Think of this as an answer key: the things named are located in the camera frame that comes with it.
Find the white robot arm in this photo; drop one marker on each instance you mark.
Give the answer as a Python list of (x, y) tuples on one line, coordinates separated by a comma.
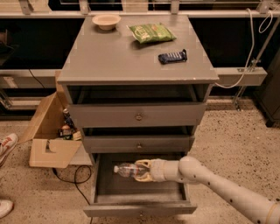
[(252, 205)]

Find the white red sneaker upper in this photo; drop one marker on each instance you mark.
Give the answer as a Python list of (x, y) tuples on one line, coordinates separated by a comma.
[(7, 145)]

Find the white sneaker lower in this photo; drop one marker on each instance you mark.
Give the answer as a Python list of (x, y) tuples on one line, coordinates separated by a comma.
[(6, 207)]

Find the grey open bottom drawer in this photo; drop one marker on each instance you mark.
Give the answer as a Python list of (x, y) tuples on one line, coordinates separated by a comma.
[(114, 195)]

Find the green chip bag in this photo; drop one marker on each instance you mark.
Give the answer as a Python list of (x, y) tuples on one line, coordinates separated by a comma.
[(151, 33)]

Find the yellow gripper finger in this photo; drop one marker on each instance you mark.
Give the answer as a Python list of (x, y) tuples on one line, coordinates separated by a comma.
[(144, 179), (144, 162)]

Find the open cardboard box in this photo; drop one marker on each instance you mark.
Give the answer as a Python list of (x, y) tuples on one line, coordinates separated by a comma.
[(48, 149)]

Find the beige bowl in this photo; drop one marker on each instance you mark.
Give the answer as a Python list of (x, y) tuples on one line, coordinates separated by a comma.
[(106, 22)]

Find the grey wooden drawer cabinet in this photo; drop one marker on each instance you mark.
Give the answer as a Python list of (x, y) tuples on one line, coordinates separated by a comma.
[(112, 67)]

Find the grey middle drawer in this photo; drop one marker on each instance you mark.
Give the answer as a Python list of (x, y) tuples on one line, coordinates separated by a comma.
[(124, 144)]

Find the items inside cardboard box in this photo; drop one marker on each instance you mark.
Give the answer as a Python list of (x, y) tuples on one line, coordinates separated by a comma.
[(68, 131)]

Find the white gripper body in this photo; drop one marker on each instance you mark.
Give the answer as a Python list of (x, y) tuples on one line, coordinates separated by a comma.
[(157, 170)]

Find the dark blue snack bar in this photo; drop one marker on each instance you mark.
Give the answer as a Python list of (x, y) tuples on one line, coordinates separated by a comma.
[(172, 57)]

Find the clear plastic water bottle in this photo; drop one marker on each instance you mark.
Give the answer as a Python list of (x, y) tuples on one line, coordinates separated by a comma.
[(129, 170)]

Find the grey top drawer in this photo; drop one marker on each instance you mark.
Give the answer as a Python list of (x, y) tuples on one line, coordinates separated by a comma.
[(137, 115)]

